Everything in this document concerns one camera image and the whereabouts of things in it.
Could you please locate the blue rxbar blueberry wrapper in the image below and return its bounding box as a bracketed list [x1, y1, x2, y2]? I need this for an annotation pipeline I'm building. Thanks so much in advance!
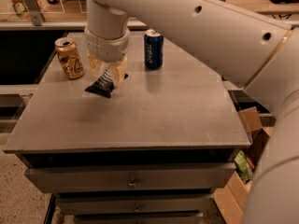
[85, 71, 117, 98]

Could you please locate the grey drawer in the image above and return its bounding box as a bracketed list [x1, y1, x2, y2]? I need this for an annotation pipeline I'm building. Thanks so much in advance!
[25, 162, 235, 193]
[56, 194, 214, 216]

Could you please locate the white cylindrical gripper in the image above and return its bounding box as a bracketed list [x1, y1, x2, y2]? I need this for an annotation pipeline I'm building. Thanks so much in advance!
[84, 28, 130, 89]

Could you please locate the middle grey drawer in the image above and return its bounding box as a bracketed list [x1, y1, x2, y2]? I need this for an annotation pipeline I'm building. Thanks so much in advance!
[56, 194, 214, 216]

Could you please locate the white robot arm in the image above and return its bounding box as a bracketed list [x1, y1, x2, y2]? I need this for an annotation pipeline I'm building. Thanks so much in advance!
[88, 0, 299, 224]

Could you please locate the grey drawer cabinet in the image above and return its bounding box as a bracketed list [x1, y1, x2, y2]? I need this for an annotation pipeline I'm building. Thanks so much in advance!
[5, 32, 249, 224]

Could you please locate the orange gold soda can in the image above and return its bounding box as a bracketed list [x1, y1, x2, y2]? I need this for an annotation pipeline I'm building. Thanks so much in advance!
[54, 37, 84, 79]

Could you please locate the cardboard box with items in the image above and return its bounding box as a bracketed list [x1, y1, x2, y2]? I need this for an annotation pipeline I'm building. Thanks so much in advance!
[215, 107, 275, 224]

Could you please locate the orange white package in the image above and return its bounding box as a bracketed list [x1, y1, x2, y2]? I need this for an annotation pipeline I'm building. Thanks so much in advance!
[0, 0, 45, 22]

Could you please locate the green snack bag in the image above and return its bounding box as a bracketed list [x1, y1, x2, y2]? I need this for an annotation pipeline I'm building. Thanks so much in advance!
[234, 150, 253, 183]

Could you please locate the top grey drawer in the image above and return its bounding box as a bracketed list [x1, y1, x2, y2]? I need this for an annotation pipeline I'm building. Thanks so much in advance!
[25, 162, 235, 193]

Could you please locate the blue pepsi can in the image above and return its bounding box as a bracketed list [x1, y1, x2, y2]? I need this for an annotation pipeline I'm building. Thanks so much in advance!
[144, 29, 164, 69]

